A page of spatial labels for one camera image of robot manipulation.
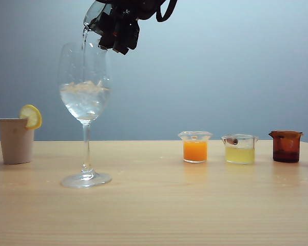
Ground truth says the yellow lemon slice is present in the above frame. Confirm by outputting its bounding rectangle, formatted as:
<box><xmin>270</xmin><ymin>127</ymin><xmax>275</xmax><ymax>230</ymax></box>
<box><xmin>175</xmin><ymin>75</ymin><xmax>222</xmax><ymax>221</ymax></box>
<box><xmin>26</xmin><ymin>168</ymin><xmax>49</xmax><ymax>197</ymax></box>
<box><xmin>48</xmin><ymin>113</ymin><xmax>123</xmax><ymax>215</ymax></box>
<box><xmin>18</xmin><ymin>104</ymin><xmax>43</xmax><ymax>130</ymax></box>

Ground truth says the beige paper cup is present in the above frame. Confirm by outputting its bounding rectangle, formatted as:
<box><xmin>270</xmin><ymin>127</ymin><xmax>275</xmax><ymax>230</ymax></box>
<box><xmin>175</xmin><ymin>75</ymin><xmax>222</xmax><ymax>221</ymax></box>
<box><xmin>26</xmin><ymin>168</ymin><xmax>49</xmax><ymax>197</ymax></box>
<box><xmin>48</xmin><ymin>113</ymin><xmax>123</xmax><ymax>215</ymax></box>
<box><xmin>0</xmin><ymin>118</ymin><xmax>34</xmax><ymax>165</ymax></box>

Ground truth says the black looped gripper cable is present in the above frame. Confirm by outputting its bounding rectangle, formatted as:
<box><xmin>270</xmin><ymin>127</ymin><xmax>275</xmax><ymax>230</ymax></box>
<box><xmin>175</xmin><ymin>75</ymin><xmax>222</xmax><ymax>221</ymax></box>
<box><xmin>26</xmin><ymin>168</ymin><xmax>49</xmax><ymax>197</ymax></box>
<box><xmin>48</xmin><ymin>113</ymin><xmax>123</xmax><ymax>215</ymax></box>
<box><xmin>156</xmin><ymin>0</ymin><xmax>178</xmax><ymax>23</ymax></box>

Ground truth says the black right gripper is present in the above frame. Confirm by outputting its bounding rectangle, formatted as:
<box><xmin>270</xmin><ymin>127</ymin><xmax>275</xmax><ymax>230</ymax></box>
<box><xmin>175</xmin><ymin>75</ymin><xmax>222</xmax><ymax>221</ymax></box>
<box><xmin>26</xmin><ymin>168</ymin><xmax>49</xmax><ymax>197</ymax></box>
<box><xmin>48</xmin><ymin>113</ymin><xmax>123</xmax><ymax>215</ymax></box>
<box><xmin>94</xmin><ymin>0</ymin><xmax>170</xmax><ymax>56</ymax></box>

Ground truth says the amber brown glass measuring cup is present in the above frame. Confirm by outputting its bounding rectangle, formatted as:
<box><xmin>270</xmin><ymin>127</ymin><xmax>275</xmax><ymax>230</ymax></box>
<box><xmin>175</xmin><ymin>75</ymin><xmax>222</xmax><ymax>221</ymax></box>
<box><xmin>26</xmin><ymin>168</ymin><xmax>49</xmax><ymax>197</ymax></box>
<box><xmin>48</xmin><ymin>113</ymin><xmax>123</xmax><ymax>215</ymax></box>
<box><xmin>268</xmin><ymin>130</ymin><xmax>304</xmax><ymax>163</ymax></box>

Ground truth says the tall clear wine glass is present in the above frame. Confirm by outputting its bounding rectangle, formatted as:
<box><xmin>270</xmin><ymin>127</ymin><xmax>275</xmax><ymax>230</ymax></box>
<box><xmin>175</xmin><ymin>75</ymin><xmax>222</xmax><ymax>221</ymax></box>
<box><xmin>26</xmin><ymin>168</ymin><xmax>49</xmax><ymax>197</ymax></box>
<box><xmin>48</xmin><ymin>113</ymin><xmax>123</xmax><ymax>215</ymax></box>
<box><xmin>58</xmin><ymin>42</ymin><xmax>113</xmax><ymax>189</ymax></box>

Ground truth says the smoky grey glass measuring cup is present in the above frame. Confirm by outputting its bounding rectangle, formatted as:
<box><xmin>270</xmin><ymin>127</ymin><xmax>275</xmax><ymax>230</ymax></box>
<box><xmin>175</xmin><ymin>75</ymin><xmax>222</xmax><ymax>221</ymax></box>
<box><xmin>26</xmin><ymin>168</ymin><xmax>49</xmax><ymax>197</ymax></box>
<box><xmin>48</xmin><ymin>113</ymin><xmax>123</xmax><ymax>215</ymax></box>
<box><xmin>83</xmin><ymin>0</ymin><xmax>113</xmax><ymax>35</ymax></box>

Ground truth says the clear measuring cup yellow juice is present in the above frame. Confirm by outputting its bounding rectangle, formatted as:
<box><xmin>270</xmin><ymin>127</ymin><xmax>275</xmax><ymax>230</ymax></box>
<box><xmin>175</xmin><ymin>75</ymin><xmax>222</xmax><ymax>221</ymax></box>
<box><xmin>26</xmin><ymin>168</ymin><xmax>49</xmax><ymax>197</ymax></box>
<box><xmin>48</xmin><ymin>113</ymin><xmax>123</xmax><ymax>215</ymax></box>
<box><xmin>220</xmin><ymin>134</ymin><xmax>259</xmax><ymax>165</ymax></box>

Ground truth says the clear measuring cup orange juice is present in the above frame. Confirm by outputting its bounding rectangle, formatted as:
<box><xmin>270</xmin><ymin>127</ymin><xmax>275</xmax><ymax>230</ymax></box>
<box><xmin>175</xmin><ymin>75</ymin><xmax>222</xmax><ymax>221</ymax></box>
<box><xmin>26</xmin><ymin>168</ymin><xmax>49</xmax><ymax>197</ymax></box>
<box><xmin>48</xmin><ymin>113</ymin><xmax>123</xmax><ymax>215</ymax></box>
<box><xmin>178</xmin><ymin>131</ymin><xmax>213</xmax><ymax>164</ymax></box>

